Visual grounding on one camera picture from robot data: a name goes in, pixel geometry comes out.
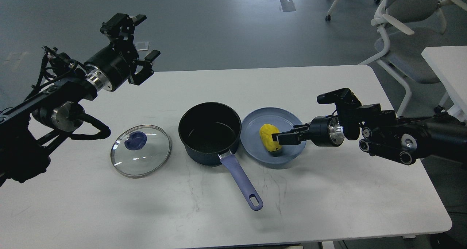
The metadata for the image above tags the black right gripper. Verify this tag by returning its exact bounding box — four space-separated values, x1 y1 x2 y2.
272 116 345 147

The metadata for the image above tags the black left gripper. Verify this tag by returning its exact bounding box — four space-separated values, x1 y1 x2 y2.
84 13 161 92

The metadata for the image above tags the yellow potato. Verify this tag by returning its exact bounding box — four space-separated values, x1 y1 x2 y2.
259 123 282 152

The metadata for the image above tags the glass pot lid blue knob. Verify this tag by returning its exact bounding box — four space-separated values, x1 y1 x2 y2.
110 124 172 179

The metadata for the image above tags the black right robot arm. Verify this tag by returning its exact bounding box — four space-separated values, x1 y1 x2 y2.
271 88 467 165

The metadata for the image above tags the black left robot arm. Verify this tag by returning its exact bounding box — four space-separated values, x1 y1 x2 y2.
0 13 160 184

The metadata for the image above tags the blue plate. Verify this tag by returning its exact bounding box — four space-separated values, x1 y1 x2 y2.
240 107 307 165

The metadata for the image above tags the dark blue saucepan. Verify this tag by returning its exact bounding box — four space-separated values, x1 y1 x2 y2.
178 102 263 211

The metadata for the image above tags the white grey office chair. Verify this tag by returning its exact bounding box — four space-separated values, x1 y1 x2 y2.
362 0 466 116

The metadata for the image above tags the white side table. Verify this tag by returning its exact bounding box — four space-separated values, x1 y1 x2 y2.
421 45 467 122

